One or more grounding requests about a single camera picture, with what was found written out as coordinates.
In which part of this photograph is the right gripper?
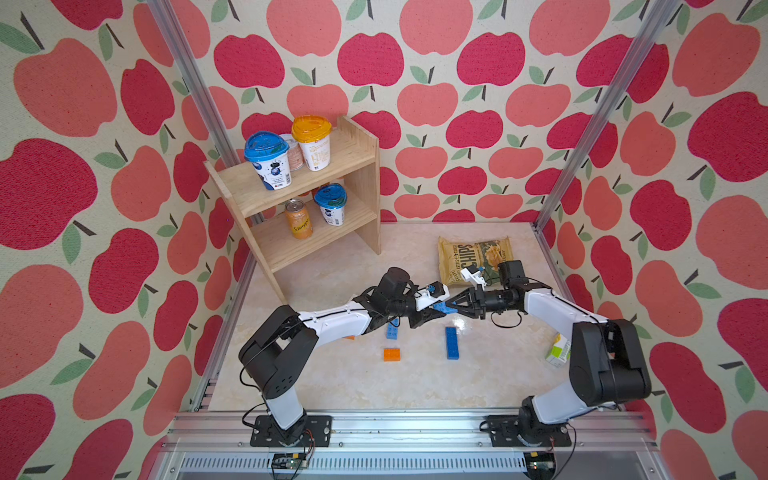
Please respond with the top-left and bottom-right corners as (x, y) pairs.
(445, 288), (510, 321)

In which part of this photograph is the light blue lego brick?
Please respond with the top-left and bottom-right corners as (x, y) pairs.
(386, 324), (399, 340)
(430, 302), (455, 315)

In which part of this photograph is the dark blue square lego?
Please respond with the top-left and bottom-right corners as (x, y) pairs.
(446, 343), (460, 360)
(445, 327), (458, 349)

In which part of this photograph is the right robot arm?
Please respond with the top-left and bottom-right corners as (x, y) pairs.
(446, 260), (651, 436)

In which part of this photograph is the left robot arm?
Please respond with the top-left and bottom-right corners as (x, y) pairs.
(238, 267), (450, 432)

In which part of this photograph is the orange square lego brick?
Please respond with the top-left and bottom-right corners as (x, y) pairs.
(383, 348), (401, 362)

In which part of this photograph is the yellow chips bag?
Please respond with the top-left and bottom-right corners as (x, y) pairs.
(438, 237), (514, 286)

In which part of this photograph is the small green white carton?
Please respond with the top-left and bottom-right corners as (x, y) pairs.
(546, 333), (571, 368)

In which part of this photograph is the blue lid yogurt cup lower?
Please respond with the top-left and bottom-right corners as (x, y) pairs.
(314, 183), (348, 227)

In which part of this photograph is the blue lid yogurt cup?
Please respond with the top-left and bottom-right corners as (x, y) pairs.
(314, 183), (348, 227)
(244, 131), (292, 191)

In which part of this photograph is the orange soda can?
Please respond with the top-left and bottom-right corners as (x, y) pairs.
(285, 199), (313, 240)

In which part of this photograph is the wooden two-tier shelf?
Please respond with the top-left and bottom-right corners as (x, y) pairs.
(204, 116), (381, 303)

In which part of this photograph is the pink yogurt cup behind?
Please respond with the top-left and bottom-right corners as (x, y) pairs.
(281, 134), (305, 171)

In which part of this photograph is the orange lid yogurt cup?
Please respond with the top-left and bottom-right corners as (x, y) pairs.
(292, 115), (332, 171)

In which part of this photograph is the blue lid yogurt cup upper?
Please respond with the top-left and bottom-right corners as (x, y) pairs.
(244, 131), (292, 191)

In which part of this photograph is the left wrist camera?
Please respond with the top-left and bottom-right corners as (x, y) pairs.
(415, 284), (436, 301)

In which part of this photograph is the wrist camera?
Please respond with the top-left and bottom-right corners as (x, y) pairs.
(461, 265), (487, 288)
(415, 284), (436, 301)

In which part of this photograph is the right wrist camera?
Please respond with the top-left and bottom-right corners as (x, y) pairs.
(461, 265), (487, 288)

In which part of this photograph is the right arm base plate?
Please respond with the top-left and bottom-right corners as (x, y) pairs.
(479, 415), (572, 449)

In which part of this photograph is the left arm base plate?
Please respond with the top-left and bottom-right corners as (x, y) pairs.
(250, 415), (333, 448)

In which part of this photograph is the aluminium front rail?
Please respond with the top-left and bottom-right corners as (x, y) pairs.
(148, 409), (672, 479)

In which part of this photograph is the right aluminium corner post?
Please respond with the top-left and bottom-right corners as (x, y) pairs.
(532, 0), (678, 237)

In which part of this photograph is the aluminium corner post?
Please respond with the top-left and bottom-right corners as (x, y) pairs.
(148, 0), (241, 167)
(532, 0), (678, 237)

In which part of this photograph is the left aluminium corner post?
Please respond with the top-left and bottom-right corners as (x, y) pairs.
(148, 0), (241, 167)

